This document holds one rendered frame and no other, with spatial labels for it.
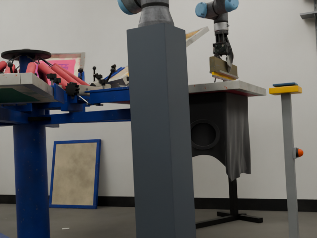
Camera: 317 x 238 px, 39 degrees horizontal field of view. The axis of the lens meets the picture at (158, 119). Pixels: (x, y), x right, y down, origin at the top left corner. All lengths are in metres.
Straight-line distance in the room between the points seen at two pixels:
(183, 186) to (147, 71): 0.48
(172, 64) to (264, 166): 2.71
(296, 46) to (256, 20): 0.45
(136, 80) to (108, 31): 3.28
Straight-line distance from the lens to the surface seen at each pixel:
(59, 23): 5.48
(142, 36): 1.84
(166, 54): 1.77
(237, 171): 2.31
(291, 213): 2.19
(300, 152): 2.16
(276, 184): 4.38
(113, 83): 3.11
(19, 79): 1.54
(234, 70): 2.52
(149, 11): 1.87
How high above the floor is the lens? 0.77
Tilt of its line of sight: 2 degrees up
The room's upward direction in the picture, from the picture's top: 3 degrees counter-clockwise
